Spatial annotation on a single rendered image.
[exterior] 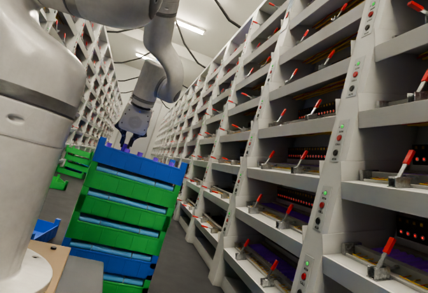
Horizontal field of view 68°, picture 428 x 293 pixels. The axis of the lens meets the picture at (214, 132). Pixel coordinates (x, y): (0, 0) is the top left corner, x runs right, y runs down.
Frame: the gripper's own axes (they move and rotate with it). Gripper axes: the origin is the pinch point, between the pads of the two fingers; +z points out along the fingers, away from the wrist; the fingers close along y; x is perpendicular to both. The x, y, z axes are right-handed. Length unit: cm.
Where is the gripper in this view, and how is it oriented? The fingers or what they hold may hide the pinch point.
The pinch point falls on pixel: (126, 141)
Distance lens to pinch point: 121.8
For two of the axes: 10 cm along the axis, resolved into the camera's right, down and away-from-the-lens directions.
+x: -1.9, -3.8, 9.1
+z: -4.1, 8.7, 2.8
